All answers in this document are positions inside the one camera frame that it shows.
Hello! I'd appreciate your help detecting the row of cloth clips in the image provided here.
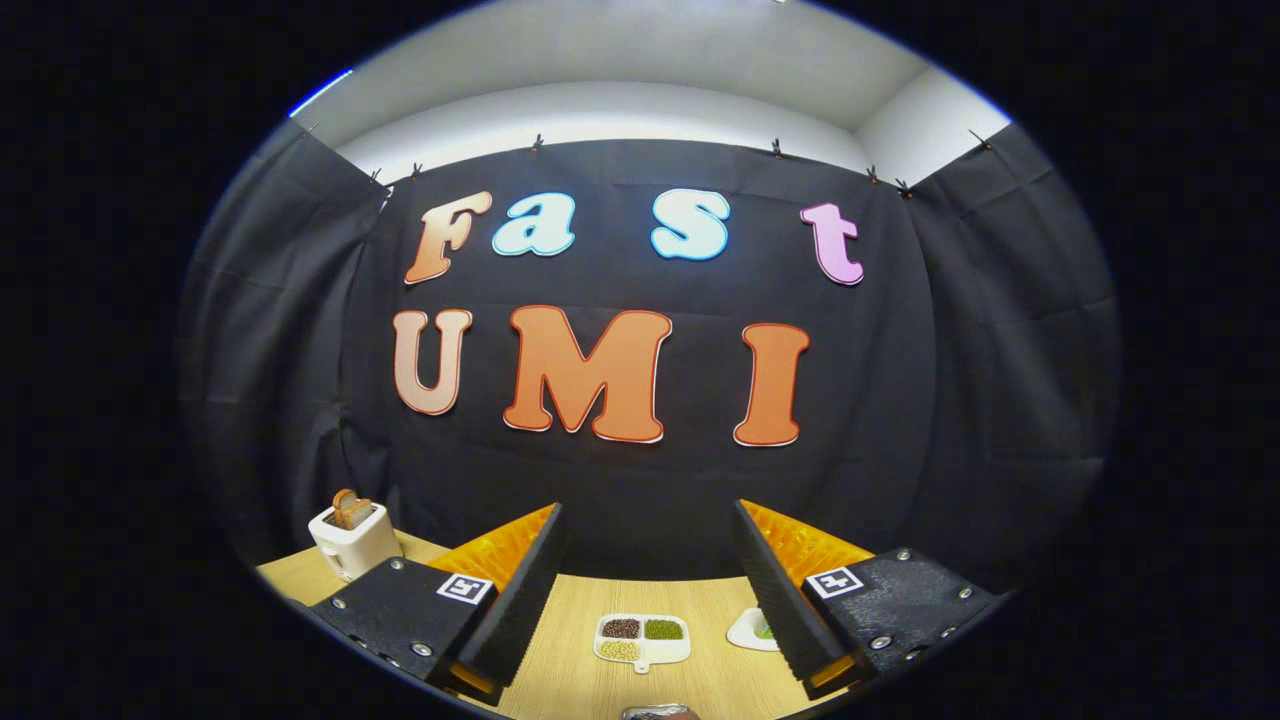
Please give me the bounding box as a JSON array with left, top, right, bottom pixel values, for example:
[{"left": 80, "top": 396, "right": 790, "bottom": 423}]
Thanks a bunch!
[{"left": 300, "top": 122, "right": 991, "bottom": 199}]

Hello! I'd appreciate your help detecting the small white dish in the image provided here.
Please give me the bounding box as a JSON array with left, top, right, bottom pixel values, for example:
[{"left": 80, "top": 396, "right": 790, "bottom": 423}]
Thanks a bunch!
[{"left": 726, "top": 607, "right": 781, "bottom": 653}]

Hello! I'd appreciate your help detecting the ceiling strip light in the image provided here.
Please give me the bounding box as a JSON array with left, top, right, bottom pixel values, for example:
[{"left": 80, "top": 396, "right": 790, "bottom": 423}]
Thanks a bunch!
[{"left": 290, "top": 68, "right": 354, "bottom": 117}]

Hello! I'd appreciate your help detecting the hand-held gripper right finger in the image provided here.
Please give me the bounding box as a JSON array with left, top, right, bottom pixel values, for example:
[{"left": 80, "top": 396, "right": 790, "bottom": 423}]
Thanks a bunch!
[{"left": 732, "top": 500, "right": 1007, "bottom": 703}]

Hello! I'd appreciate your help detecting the black backdrop cloth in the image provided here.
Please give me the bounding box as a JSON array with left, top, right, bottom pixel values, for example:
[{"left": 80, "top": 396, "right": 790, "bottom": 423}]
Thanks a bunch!
[{"left": 175, "top": 118, "right": 1121, "bottom": 591}]

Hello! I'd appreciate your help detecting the divided white tray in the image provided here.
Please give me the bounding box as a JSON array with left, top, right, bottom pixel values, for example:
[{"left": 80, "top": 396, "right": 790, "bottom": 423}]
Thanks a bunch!
[{"left": 594, "top": 613, "right": 692, "bottom": 674}]

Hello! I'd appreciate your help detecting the white toaster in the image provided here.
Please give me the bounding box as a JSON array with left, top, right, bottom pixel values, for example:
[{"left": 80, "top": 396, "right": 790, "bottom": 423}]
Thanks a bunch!
[{"left": 308, "top": 503, "right": 404, "bottom": 583}]

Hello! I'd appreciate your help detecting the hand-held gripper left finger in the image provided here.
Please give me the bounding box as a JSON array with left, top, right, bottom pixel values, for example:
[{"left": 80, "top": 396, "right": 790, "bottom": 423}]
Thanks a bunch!
[{"left": 310, "top": 503, "right": 564, "bottom": 707}]

